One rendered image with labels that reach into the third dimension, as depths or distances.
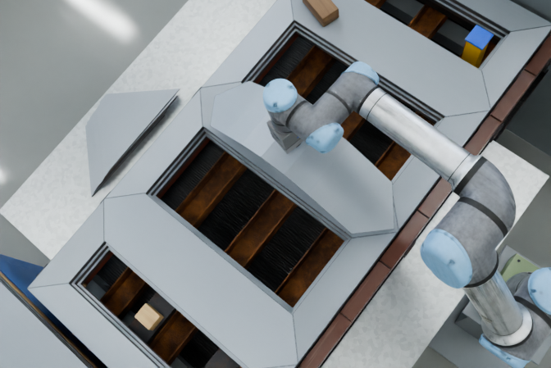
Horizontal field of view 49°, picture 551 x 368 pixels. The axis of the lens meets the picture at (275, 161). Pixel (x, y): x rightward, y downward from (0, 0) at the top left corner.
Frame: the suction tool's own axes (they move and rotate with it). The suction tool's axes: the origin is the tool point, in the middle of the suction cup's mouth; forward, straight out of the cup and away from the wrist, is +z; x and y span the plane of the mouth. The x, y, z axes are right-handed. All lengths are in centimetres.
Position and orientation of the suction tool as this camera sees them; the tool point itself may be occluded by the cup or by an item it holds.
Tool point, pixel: (293, 142)
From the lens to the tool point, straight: 163.2
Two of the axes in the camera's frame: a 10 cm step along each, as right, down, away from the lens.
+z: 1.4, 3.2, 9.4
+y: -7.7, 6.3, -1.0
